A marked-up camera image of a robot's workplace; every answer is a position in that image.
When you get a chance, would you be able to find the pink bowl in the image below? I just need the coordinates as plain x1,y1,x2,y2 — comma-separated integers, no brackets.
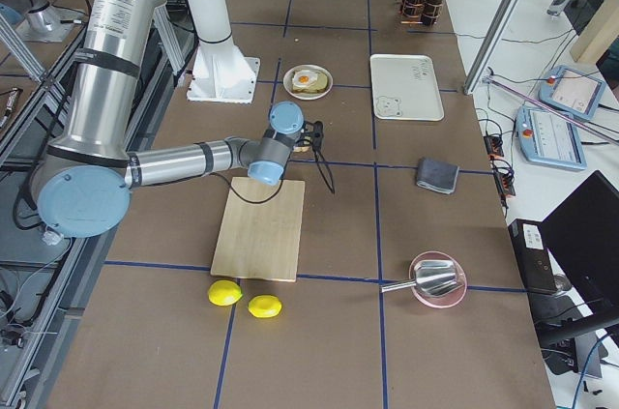
408,251,468,308

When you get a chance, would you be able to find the black laptop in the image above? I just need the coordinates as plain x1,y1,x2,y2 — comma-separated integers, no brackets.
541,170,618,309

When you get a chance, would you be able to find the white bear tray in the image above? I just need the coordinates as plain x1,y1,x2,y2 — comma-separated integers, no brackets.
369,54,444,122

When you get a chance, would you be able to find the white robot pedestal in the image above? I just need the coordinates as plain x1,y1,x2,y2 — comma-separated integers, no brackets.
188,0,260,103

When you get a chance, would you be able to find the white round plate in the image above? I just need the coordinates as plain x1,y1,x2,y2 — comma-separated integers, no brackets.
282,65,333,101

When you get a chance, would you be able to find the fried egg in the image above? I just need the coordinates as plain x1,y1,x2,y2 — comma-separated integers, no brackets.
291,69,319,89

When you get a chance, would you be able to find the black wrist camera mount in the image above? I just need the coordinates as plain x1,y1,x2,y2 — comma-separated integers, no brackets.
302,121,324,150

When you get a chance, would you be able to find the yellow lemon right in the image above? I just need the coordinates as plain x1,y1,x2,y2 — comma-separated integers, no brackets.
248,295,282,318

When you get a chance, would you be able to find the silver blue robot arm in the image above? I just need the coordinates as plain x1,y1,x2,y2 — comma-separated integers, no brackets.
30,0,305,238

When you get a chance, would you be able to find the yellow lemon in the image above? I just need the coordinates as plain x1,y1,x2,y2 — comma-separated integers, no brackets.
248,295,282,318
207,279,243,307

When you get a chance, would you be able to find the yellow lemon left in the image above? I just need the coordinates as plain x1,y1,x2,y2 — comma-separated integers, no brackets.
207,279,243,307

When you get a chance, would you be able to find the blue teach pendant far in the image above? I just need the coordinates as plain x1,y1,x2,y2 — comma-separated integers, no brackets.
538,66,606,121

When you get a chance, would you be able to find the bread slice on plate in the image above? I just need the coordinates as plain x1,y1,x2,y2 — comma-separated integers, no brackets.
292,73,329,94

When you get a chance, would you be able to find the aluminium frame post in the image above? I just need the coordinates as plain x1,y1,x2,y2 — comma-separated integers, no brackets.
463,0,519,95

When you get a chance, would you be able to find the grey folded cloth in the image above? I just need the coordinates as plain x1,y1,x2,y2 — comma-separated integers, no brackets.
416,157,460,194

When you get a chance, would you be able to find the blue teach pendant near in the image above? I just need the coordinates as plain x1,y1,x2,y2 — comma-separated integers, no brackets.
516,105,587,171

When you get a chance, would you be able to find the metal scoop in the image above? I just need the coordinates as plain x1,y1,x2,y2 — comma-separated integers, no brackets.
380,259,463,298

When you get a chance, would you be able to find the wooden cutting board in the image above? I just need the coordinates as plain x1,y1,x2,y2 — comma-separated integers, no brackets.
211,177,305,282

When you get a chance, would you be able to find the blue teach pendant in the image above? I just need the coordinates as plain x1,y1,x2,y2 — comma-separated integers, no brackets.
516,105,587,171
538,66,606,121

